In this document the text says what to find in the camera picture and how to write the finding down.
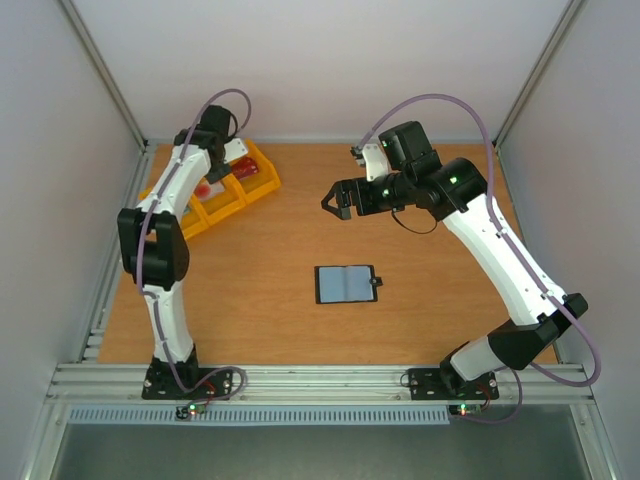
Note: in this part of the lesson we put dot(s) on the black leather card holder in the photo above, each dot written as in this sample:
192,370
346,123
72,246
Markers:
346,284

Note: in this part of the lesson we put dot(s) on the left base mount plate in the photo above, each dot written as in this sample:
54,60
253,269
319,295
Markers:
204,383

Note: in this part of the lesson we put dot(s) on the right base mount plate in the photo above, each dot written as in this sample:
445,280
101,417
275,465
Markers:
426,384

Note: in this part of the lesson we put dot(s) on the base mount plate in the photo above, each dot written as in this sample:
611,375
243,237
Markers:
204,383
426,384

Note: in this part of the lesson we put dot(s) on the yellow bin right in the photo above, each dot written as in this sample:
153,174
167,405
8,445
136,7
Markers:
265,182

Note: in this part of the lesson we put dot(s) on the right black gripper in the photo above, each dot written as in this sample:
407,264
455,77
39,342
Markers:
351,196

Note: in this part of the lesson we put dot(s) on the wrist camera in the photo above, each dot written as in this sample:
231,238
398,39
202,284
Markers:
373,159
234,150

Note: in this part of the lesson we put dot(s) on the dark red card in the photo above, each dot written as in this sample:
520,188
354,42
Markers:
244,168

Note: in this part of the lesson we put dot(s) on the yellow bin middle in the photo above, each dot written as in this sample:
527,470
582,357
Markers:
225,204

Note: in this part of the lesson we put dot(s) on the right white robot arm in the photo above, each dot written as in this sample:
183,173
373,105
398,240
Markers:
403,169

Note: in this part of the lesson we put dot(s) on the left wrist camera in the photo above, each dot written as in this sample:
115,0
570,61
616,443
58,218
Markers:
234,150

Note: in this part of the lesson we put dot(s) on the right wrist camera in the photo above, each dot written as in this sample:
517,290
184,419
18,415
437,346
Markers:
373,159

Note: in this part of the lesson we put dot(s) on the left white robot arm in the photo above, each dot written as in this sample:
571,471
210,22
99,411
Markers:
153,247

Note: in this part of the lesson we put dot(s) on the white red card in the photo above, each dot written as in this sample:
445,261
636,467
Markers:
206,191

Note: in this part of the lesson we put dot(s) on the grey slotted cable duct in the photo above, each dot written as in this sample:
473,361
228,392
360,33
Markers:
261,415

